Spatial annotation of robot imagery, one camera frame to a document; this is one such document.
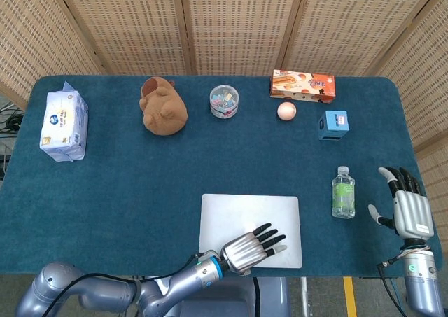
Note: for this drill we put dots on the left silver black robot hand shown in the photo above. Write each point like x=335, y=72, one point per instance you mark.
x=241, y=250

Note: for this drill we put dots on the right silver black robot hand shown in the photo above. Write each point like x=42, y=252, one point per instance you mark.
x=413, y=215

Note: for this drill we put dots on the silver laptop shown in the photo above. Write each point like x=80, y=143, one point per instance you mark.
x=245, y=215

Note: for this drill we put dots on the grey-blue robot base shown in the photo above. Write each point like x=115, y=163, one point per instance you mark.
x=266, y=296

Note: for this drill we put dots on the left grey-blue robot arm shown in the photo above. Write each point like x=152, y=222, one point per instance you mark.
x=182, y=283

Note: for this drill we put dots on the clear bottle with green label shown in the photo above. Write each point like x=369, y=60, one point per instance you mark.
x=343, y=194

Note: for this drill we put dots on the white table leg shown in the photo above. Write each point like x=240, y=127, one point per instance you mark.
x=304, y=296

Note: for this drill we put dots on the small blue box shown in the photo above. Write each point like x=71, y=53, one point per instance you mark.
x=334, y=124

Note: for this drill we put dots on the pink ball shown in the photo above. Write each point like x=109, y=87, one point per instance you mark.
x=287, y=111

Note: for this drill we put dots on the blue felt table cover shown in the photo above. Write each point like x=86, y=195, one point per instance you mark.
x=105, y=191

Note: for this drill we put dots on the clear jar of binder clips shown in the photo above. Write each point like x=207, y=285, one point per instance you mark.
x=224, y=101

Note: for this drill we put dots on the brown plush toy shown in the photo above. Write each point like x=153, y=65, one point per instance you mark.
x=164, y=114

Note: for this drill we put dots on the orange snack box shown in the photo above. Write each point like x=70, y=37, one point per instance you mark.
x=301, y=86

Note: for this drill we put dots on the white blue tissue pack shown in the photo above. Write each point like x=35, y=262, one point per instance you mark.
x=63, y=121

